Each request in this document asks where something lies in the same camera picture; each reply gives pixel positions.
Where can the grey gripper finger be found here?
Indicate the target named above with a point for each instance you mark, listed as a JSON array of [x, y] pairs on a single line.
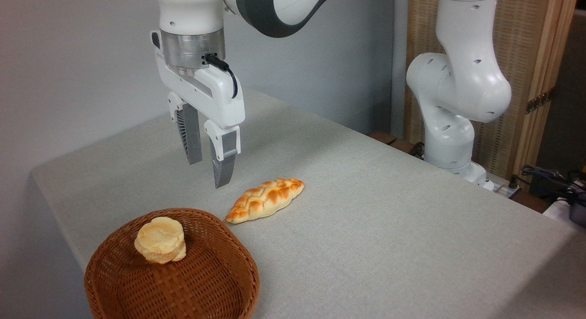
[[223, 159], [192, 136]]

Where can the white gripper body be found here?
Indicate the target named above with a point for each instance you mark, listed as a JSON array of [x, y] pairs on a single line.
[[215, 97]]

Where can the braided golden bread loaf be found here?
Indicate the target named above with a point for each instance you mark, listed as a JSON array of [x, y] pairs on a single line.
[[266, 200]]

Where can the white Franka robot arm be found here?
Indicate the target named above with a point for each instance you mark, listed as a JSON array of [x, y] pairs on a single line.
[[462, 81]]

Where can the round pale bread roll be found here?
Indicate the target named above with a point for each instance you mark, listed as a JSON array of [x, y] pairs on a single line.
[[160, 240]]

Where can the brown woven wicker basket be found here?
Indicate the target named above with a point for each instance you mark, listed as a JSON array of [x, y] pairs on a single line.
[[201, 282]]

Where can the grey tablecloth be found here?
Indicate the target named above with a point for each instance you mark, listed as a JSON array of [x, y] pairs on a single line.
[[366, 218]]

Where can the brown wooden board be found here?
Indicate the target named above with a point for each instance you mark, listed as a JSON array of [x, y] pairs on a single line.
[[389, 140]]

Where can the wooden rattan folding screen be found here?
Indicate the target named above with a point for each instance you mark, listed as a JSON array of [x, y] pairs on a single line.
[[526, 35]]

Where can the brass screen hinge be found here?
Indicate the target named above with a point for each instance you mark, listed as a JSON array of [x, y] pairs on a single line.
[[540, 100]]

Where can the dark grey box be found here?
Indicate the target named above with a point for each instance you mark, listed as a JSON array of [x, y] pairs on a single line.
[[579, 209]]

